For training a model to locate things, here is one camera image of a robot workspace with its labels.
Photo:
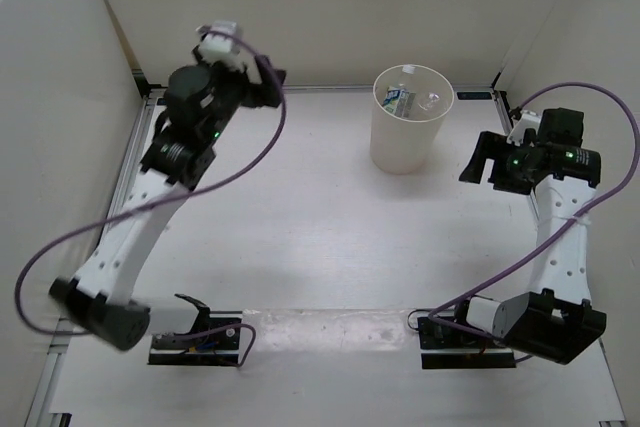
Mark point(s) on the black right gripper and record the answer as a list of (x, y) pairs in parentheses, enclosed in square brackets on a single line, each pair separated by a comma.
[(488, 146)]

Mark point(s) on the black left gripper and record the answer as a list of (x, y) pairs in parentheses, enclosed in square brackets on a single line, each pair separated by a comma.
[(270, 94)]

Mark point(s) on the clear unlabeled plastic bottle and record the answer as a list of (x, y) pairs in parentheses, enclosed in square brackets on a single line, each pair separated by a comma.
[(428, 101)]

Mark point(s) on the clear bottle green white label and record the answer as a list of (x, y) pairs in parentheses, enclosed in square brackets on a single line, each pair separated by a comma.
[(400, 95)]

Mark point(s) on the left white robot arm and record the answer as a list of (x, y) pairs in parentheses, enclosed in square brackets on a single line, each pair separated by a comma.
[(200, 101)]

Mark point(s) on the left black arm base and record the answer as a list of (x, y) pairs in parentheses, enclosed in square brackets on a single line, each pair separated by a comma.
[(213, 341)]

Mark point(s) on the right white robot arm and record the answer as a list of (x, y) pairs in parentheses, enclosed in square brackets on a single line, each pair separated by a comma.
[(554, 318)]

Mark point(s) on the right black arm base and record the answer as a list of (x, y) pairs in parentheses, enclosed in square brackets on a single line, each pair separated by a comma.
[(444, 348)]

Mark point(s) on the white round bin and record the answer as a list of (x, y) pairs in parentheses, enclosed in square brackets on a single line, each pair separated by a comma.
[(401, 146)]

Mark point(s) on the black XDOF label right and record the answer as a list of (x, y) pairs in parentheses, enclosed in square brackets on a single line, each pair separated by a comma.
[(473, 95)]

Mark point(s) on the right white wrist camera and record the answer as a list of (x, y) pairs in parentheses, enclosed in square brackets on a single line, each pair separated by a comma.
[(525, 121)]

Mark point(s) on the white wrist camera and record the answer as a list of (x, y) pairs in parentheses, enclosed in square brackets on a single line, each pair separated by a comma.
[(525, 121), (217, 43)]

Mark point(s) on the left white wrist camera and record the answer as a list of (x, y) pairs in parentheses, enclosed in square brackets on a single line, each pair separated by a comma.
[(217, 43)]

